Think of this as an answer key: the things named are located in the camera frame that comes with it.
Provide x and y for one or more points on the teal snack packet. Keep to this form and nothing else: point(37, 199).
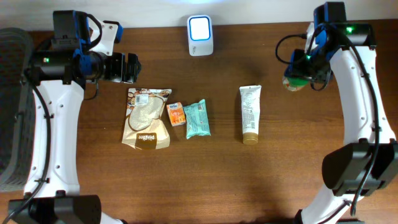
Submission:
point(197, 119)

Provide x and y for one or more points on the orange tissue pack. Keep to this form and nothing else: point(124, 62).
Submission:
point(176, 114)

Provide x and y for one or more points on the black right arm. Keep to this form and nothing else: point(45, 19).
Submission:
point(337, 49)

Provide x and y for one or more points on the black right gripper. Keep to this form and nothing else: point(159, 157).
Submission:
point(297, 70)

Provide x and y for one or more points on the green lid jar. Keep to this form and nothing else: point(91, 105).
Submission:
point(294, 84)

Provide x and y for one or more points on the grey plastic mesh basket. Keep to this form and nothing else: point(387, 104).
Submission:
point(17, 109)

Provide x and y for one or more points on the tan bread bag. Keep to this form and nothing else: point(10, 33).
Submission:
point(144, 128)

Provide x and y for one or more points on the white cream tube gold cap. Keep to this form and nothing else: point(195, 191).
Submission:
point(250, 110)

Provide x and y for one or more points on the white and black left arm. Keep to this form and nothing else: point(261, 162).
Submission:
point(42, 89)

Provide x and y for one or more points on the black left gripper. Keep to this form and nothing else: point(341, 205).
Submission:
point(118, 74)

